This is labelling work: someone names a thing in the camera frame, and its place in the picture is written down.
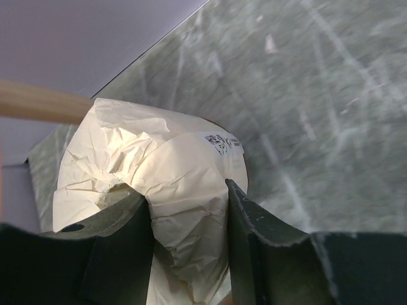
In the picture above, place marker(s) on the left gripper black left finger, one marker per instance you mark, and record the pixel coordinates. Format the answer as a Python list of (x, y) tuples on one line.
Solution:
[(104, 259)]

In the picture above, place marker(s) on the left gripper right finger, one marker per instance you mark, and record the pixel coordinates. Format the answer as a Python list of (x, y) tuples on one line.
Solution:
[(272, 262)]

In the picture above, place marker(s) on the beige paper roll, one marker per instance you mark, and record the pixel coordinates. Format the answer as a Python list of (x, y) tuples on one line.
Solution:
[(180, 164)]

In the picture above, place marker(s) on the pink three-tier shelf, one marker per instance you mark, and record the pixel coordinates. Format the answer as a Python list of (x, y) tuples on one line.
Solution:
[(22, 101)]

